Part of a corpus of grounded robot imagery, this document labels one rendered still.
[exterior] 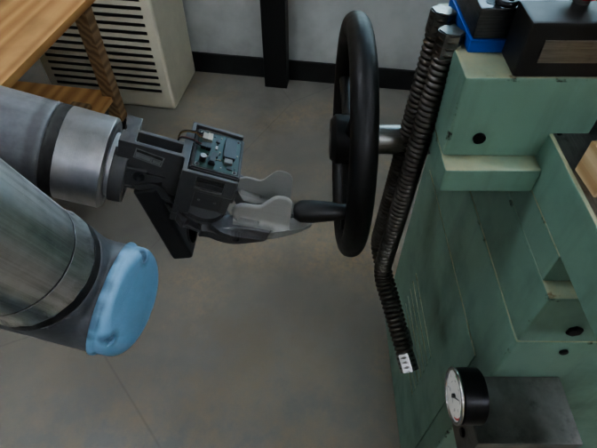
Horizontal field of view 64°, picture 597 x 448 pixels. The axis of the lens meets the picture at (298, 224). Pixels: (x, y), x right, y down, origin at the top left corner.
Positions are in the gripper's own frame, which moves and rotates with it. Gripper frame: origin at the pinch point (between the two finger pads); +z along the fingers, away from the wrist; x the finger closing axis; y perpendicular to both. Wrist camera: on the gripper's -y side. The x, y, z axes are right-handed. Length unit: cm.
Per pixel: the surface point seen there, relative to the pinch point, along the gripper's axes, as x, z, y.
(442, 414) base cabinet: -7.6, 36.0, -28.5
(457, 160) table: 0.7, 11.7, 13.9
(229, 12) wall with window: 153, -9, -57
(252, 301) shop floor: 37, 15, -78
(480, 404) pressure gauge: -16.7, 21.4, -2.4
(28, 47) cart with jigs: 82, -58, -48
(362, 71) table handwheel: 5.1, 0.0, 17.1
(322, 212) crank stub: -1.1, 1.3, 3.9
